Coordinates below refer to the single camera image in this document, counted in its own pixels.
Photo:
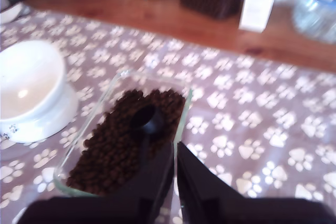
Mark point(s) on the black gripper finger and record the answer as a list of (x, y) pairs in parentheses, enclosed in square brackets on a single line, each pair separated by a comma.
[(155, 182), (199, 182)]

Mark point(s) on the black plastic measuring spoon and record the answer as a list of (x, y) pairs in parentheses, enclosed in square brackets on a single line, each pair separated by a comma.
[(149, 124)]

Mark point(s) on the rectangular glass food container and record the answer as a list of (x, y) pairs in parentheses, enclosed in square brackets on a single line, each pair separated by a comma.
[(183, 113)]

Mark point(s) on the white paw print cat bowl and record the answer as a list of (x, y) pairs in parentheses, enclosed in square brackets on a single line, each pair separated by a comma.
[(34, 85)]

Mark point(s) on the grey paw print table mat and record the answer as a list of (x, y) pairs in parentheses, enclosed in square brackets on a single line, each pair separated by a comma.
[(262, 129)]

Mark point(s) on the white printed carton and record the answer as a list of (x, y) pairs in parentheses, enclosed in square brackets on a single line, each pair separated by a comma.
[(257, 3)]

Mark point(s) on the large blue label water bottle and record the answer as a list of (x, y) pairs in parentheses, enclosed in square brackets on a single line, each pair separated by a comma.
[(315, 16)]

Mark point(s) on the small white dish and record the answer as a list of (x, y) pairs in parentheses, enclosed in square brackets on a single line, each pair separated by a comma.
[(10, 14)]

